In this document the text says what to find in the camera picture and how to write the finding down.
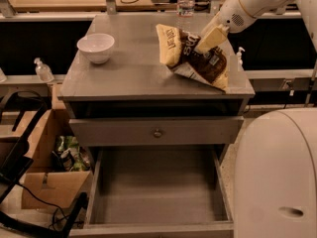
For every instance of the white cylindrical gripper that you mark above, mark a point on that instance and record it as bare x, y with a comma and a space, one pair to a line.
230, 17

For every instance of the brown sea salt chip bag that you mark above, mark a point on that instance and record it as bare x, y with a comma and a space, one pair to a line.
177, 52

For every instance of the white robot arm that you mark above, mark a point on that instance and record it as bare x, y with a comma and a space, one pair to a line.
275, 190

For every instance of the round metal drawer knob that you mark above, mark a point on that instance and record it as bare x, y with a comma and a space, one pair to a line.
157, 133

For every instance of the grey wooden drawer cabinet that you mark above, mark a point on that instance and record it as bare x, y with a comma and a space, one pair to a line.
133, 83

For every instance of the open grey middle drawer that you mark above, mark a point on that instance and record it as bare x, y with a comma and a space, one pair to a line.
157, 192

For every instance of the small white pump bottle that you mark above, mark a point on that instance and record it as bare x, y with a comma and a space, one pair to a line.
239, 54

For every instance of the clear plastic water bottle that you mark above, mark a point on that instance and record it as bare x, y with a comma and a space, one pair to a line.
184, 12

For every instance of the white ceramic bowl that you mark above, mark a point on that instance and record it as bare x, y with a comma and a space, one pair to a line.
97, 48

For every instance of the clear sanitizer pump bottle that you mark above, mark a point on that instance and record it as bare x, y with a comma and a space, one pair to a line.
43, 71

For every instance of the green snack bags in box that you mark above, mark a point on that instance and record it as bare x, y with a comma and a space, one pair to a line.
68, 156

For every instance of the open cardboard box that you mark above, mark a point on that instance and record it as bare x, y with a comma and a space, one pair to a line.
43, 178

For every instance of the black chair frame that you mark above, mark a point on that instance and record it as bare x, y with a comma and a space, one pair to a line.
14, 163

